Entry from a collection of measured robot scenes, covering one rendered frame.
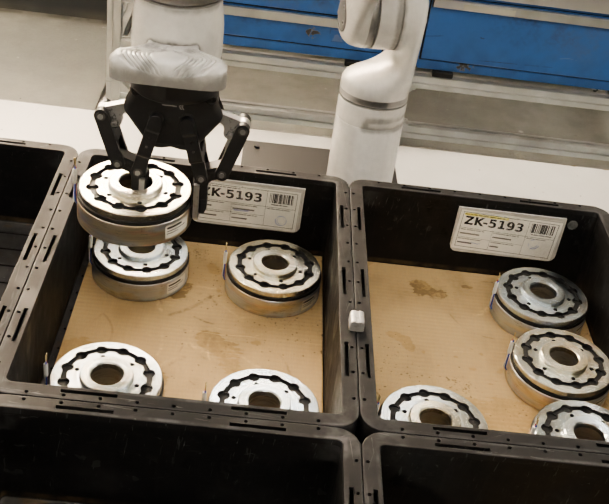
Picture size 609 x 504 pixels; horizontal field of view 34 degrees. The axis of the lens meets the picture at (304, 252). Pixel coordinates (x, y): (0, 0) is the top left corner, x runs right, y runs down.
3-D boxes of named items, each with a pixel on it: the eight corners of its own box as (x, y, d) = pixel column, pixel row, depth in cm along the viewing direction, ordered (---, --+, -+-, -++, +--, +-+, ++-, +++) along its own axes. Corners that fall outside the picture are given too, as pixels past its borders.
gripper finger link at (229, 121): (206, 104, 85) (193, 124, 86) (253, 130, 86) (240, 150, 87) (209, 92, 87) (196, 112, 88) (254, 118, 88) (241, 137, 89)
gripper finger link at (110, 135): (109, 95, 87) (137, 151, 90) (90, 101, 87) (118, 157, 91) (103, 108, 85) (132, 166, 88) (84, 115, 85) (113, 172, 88)
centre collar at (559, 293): (515, 279, 113) (517, 275, 112) (558, 282, 113) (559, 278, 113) (525, 306, 109) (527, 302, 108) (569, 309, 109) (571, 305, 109)
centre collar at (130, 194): (112, 170, 93) (112, 164, 92) (165, 175, 93) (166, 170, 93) (103, 198, 89) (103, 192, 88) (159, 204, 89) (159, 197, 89)
